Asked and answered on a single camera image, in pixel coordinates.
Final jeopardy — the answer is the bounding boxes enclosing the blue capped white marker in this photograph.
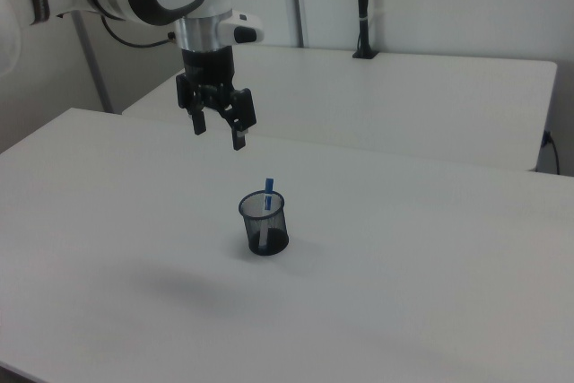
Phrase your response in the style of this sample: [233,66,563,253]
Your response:
[258,177,275,252]

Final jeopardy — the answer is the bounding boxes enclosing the black clamp pole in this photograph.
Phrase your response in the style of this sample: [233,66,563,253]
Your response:
[352,0,378,60]

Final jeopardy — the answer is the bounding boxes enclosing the black mesh pen cup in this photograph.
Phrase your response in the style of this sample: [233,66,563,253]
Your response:
[238,191,291,256]

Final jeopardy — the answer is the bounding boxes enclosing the grey metal wall post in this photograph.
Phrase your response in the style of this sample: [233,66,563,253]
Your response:
[71,12,114,114]

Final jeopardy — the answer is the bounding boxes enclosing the white table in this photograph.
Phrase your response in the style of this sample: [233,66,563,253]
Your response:
[121,44,559,173]

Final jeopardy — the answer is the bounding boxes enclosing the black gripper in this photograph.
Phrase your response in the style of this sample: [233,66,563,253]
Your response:
[175,44,257,152]

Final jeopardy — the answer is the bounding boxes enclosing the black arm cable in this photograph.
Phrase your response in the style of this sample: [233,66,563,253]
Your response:
[100,15,177,49]

